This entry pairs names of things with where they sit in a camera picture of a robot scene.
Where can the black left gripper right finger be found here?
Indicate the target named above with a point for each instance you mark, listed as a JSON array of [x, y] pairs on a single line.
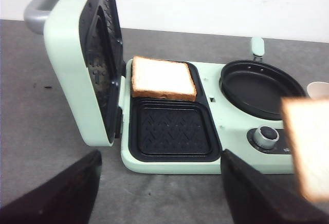
[[253, 198]]

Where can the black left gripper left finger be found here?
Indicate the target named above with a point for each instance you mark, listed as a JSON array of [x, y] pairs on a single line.
[[68, 197]]

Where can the white bread slice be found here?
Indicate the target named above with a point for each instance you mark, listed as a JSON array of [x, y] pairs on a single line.
[[306, 125], [155, 78]]

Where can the breakfast maker hinged lid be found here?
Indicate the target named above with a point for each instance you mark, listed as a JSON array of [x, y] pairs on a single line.
[[84, 44]]

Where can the mint green breakfast maker base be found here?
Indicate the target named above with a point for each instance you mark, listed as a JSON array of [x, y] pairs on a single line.
[[235, 118]]

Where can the left silver control knob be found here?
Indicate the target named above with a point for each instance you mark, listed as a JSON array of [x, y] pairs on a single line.
[[265, 137]]

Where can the beige ribbed bowl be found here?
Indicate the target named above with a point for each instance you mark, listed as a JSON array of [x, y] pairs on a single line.
[[318, 89]]

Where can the black frying pan green handle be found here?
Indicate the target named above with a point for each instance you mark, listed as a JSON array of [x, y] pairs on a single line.
[[256, 87]]

